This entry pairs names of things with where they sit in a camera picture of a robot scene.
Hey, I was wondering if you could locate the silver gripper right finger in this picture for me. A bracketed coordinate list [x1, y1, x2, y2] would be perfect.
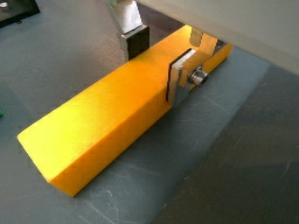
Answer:
[165, 27, 228, 109]

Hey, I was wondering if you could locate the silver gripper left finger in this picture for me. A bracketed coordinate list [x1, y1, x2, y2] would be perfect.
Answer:
[104, 0, 149, 60]

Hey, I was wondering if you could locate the long yellow block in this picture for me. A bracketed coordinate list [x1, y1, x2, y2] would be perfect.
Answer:
[17, 25, 232, 196]

